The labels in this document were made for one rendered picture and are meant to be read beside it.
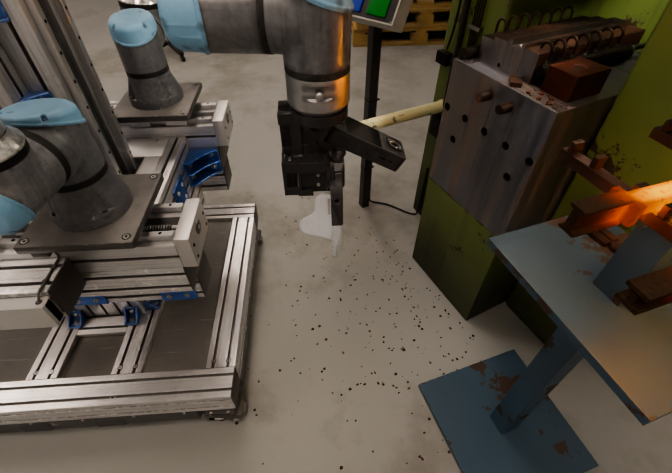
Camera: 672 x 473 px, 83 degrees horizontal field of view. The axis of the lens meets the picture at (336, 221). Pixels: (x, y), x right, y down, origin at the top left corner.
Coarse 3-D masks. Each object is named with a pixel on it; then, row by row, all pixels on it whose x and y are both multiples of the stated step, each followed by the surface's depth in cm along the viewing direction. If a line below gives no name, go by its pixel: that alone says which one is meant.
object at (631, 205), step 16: (608, 192) 51; (624, 192) 52; (640, 192) 53; (656, 192) 53; (576, 208) 49; (592, 208) 49; (608, 208) 49; (624, 208) 51; (640, 208) 49; (656, 208) 53; (560, 224) 52; (576, 224) 50; (592, 224) 52; (608, 224) 52; (624, 224) 52
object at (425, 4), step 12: (420, 0) 351; (432, 0) 351; (444, 0) 372; (420, 12) 357; (432, 12) 356; (444, 12) 393; (360, 24) 356; (408, 24) 363; (420, 24) 362; (432, 24) 363; (444, 24) 364; (360, 36) 365; (420, 36) 369
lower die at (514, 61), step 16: (512, 32) 111; (528, 32) 108; (544, 32) 105; (576, 32) 105; (608, 32) 107; (640, 32) 108; (480, 48) 111; (496, 48) 106; (512, 48) 102; (528, 48) 98; (544, 48) 98; (560, 48) 98; (592, 48) 103; (496, 64) 108; (512, 64) 103; (528, 64) 99; (528, 80) 101
